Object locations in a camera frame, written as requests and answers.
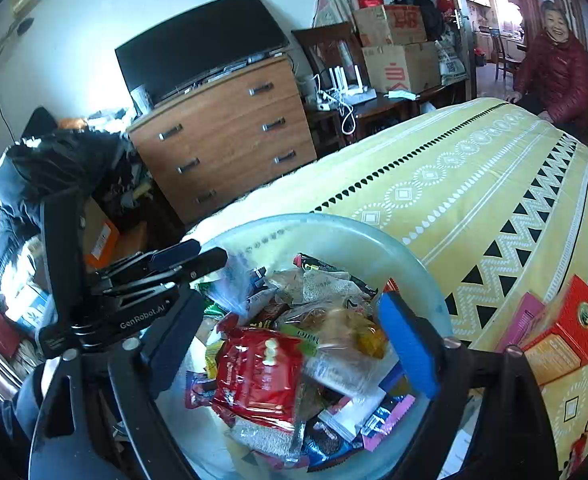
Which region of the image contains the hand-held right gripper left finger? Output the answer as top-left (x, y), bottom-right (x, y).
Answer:
top-left (28, 287), bottom-right (207, 480)

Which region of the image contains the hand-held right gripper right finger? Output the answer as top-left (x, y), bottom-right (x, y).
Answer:
top-left (376, 291), bottom-right (561, 480)

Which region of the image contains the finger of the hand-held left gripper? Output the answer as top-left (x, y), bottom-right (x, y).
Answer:
top-left (96, 238), bottom-right (203, 284)
top-left (106, 247), bottom-right (231, 307)

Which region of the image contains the clear green-label pastry packet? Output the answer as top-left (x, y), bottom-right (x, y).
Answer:
top-left (279, 305), bottom-right (399, 396)

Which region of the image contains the pile of mixed snack packets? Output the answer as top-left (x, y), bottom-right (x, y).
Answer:
top-left (186, 252), bottom-right (417, 471)

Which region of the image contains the light blue plastic basin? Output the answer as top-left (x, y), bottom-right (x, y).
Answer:
top-left (174, 212), bottom-right (455, 480)

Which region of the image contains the orange cardboard box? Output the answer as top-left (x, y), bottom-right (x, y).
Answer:
top-left (81, 200), bottom-right (122, 271)

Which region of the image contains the large red snack bag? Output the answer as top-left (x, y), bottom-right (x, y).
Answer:
top-left (211, 327), bottom-right (307, 428)

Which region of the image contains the black plastic bag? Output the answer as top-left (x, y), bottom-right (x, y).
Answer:
top-left (0, 107), bottom-right (139, 241)

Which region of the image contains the pink packet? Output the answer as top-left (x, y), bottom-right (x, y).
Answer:
top-left (496, 292), bottom-right (546, 354)

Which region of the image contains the wooden drawer dresser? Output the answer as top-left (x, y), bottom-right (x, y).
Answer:
top-left (126, 55), bottom-right (319, 226)

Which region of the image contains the yellow patterned bedsheet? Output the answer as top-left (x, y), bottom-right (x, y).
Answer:
top-left (181, 97), bottom-right (588, 480)

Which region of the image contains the red packet on bed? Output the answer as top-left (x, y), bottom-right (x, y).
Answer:
top-left (516, 275), bottom-right (588, 387)

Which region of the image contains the grey set-top box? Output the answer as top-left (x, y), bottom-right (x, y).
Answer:
top-left (189, 49), bottom-right (287, 87)

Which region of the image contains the black flat television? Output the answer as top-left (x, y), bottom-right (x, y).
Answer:
top-left (114, 0), bottom-right (291, 106)

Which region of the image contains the white router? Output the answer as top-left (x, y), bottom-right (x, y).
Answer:
top-left (319, 62), bottom-right (371, 100)

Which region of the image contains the dark wooden desk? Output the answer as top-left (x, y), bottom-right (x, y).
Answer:
top-left (304, 80), bottom-right (470, 157)

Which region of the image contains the dark wooden chair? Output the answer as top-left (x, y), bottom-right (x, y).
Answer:
top-left (291, 22), bottom-right (369, 92)

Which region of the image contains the large cardboard box red print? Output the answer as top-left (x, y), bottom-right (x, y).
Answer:
top-left (361, 41), bottom-right (442, 93)

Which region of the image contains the white printed plastic bag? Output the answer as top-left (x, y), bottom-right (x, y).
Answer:
top-left (436, 30), bottom-right (470, 86)

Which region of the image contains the wooden door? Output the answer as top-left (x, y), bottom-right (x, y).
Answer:
top-left (446, 0), bottom-right (477, 101)

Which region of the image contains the white power strip with cables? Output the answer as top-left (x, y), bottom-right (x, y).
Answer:
top-left (304, 87), bottom-right (355, 136)

